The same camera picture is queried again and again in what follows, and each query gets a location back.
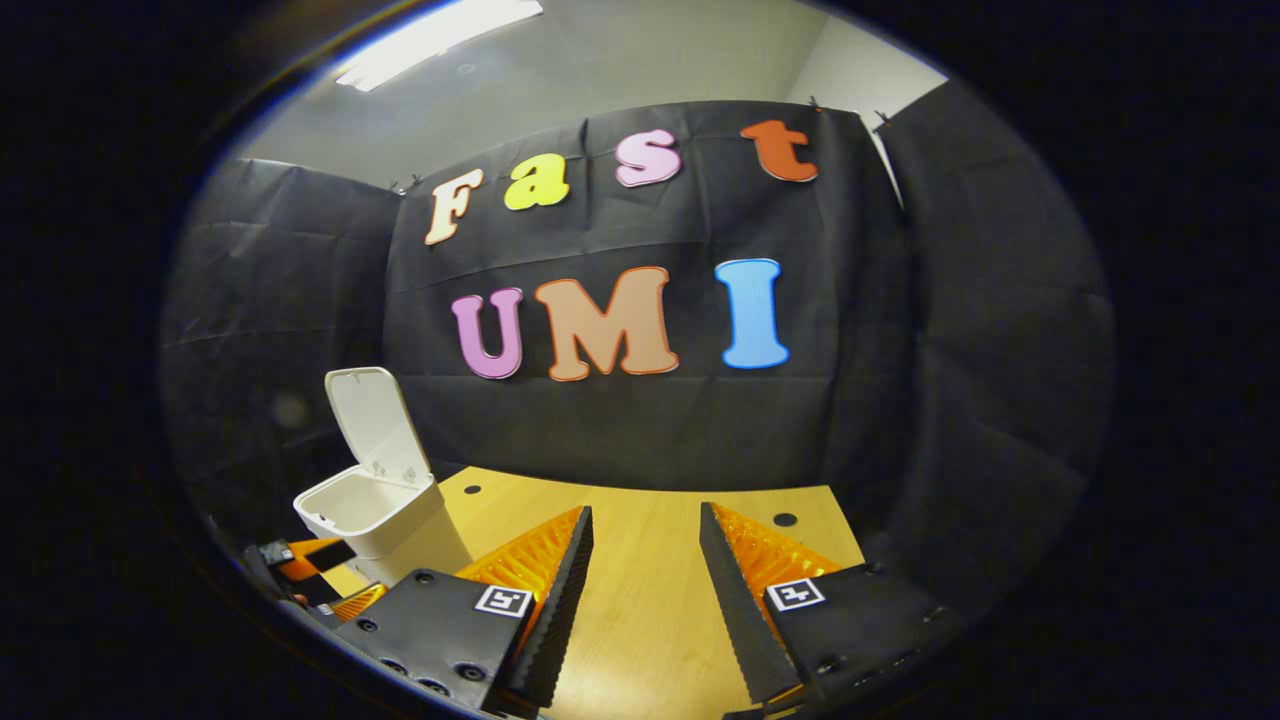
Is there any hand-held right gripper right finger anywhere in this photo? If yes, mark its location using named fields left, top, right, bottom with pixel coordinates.
left=699, top=501, right=964, bottom=713

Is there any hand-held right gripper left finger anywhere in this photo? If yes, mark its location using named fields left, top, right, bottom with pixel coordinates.
left=335, top=505, right=595, bottom=715

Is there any white desktop garbage bin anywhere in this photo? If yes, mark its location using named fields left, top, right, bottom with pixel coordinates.
left=293, top=367, right=473, bottom=586

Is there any wooden desktop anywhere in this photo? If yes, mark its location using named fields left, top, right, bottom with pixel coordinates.
left=320, top=465, right=866, bottom=720

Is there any black backdrop cloth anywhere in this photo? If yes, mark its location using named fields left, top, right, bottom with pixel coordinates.
left=160, top=80, right=1116, bottom=641

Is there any rectangular ceiling light panel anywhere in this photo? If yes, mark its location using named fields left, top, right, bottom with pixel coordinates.
left=335, top=0, right=544, bottom=93

